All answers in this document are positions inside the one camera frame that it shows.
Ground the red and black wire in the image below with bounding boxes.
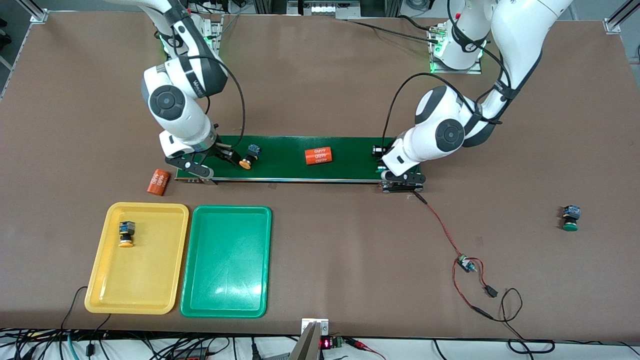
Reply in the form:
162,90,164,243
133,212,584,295
413,191,499,321

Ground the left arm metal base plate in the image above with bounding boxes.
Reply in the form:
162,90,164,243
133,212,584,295
429,25,483,75

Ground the thin black table cable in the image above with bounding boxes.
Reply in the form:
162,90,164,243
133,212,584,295
60,286,112,333

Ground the yellow plastic tray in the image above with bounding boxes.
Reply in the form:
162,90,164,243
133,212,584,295
84,202,190,315

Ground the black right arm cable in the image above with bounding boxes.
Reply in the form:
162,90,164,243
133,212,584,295
170,30,247,148

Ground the black base power cable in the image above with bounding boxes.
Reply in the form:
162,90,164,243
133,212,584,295
345,14,443,45

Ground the green push button switch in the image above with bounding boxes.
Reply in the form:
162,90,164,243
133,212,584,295
562,204,581,232

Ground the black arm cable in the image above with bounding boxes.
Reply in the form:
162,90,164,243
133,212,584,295
170,30,247,148
382,0,506,151

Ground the grey metal camera mount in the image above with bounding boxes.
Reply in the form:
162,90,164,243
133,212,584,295
290,318,330,360

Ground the tangled black cable bundle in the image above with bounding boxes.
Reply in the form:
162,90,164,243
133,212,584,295
0,327,241,360

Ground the white lit box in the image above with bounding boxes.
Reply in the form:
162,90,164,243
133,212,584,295
299,0,362,19

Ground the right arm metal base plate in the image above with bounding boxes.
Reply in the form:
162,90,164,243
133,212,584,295
202,14,224,56

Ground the thin black looped cable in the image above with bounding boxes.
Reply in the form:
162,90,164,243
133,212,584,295
492,287,556,355

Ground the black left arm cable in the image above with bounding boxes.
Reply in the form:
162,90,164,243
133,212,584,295
382,0,506,151

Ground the red clip lead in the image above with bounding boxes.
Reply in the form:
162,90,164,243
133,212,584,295
345,337,388,360

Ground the green conveyor belt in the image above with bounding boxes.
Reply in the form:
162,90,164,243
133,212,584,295
175,134,425,194

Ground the orange 4680 battery cylinder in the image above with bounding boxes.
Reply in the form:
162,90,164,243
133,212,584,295
305,146,334,166
146,169,172,196

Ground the green plastic tray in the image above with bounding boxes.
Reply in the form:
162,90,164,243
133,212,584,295
180,205,273,319

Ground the aluminium corner extrusion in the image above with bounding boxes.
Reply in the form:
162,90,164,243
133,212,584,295
603,0,640,34
20,0,49,23

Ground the yellow push button switch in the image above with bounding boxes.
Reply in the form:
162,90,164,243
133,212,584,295
239,144,262,170
118,221,136,249

